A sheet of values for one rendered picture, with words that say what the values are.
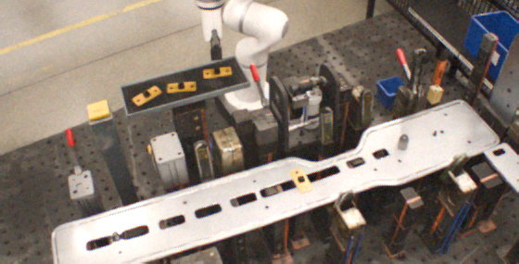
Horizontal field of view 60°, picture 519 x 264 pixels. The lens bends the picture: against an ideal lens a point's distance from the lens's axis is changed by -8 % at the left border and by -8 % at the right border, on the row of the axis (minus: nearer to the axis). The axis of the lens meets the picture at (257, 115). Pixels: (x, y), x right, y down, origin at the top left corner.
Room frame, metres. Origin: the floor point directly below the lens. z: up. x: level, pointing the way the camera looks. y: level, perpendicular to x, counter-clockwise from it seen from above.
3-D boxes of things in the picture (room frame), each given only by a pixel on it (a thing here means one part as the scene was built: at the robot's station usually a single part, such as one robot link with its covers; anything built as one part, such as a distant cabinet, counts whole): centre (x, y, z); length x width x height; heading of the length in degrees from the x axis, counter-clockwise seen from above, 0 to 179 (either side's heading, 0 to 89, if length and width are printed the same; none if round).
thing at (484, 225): (0.85, -0.77, 0.84); 0.11 x 0.06 x 0.29; 20
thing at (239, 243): (0.76, 0.08, 0.84); 0.13 x 0.11 x 0.29; 20
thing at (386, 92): (1.46, -0.56, 0.74); 0.11 x 0.10 x 0.09; 110
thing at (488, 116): (1.06, -0.81, 0.85); 0.12 x 0.03 x 0.30; 20
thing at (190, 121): (1.07, 0.21, 0.92); 0.10 x 0.08 x 0.45; 110
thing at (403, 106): (1.14, -0.50, 0.88); 0.07 x 0.06 x 0.35; 20
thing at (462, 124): (0.82, -0.10, 1.00); 1.38 x 0.22 x 0.02; 110
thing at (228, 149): (0.92, 0.09, 0.89); 0.13 x 0.11 x 0.38; 20
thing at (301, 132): (1.06, -0.14, 0.94); 0.18 x 0.13 x 0.49; 110
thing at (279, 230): (0.80, -0.04, 0.84); 0.17 x 0.06 x 0.29; 20
